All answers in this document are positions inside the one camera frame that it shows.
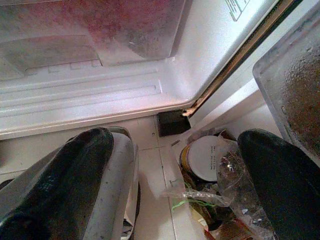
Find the black fridge foot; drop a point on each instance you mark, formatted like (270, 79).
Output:
(172, 125)

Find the crumpled clear plastic bag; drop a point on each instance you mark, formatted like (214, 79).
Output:
(237, 207)

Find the green printed label sticker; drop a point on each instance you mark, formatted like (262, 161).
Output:
(235, 8)

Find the clear vegetable drawer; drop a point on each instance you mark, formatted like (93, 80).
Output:
(75, 37)

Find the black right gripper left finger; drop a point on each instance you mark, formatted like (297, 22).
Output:
(57, 190)

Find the white lid jar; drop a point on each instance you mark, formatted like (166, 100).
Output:
(202, 160)

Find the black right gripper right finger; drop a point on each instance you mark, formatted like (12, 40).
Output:
(290, 190)

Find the clear door shelf bin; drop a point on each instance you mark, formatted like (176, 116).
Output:
(300, 100)

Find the black glass door fridge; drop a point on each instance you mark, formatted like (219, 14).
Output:
(100, 95)

